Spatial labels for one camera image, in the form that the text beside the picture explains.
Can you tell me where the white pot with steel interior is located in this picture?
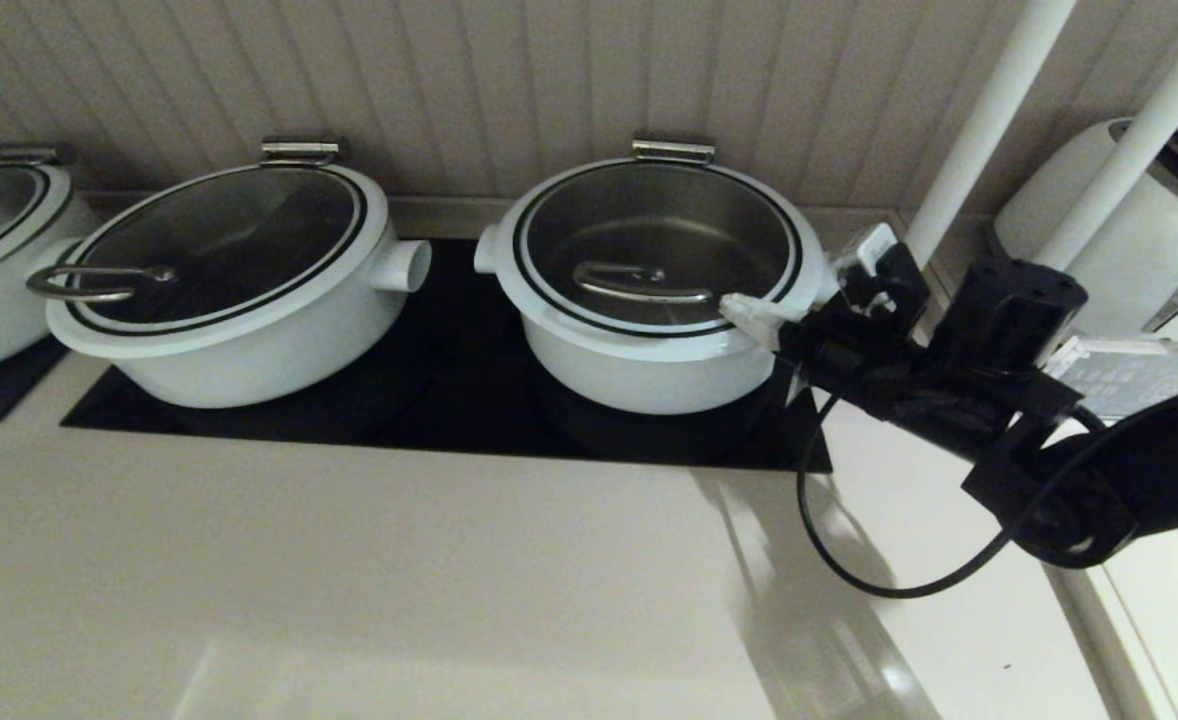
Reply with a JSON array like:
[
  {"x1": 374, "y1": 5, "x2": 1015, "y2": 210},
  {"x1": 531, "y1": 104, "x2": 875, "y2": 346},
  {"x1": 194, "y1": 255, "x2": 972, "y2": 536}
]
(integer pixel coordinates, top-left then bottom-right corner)
[{"x1": 473, "y1": 225, "x2": 840, "y2": 417}]

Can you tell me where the large black glass cooktop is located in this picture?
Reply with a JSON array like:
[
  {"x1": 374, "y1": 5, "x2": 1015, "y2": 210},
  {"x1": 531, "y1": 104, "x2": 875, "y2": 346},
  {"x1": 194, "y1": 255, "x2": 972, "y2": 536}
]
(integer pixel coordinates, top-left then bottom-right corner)
[{"x1": 59, "y1": 235, "x2": 835, "y2": 475}]

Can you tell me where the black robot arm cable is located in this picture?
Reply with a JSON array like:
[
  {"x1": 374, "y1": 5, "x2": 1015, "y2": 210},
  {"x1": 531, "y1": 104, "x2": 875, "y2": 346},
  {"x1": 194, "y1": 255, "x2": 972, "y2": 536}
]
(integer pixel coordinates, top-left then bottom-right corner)
[{"x1": 795, "y1": 385, "x2": 1178, "y2": 601}]

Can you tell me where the glass lid with steel handle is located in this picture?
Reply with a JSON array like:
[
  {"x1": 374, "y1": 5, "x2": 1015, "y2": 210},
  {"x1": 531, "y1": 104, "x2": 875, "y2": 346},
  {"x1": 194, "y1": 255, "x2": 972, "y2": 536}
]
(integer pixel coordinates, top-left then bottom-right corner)
[{"x1": 495, "y1": 137, "x2": 840, "y2": 341}]

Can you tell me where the white countertop appliance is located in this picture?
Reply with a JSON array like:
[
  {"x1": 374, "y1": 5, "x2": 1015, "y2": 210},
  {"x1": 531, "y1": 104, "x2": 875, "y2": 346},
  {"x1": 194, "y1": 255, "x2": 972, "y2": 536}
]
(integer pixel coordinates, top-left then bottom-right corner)
[{"x1": 989, "y1": 117, "x2": 1178, "y2": 341}]

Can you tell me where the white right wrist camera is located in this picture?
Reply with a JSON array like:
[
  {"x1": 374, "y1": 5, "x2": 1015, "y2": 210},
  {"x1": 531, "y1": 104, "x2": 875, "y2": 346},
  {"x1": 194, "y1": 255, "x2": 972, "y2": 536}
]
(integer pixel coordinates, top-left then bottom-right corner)
[{"x1": 831, "y1": 222, "x2": 932, "y2": 319}]

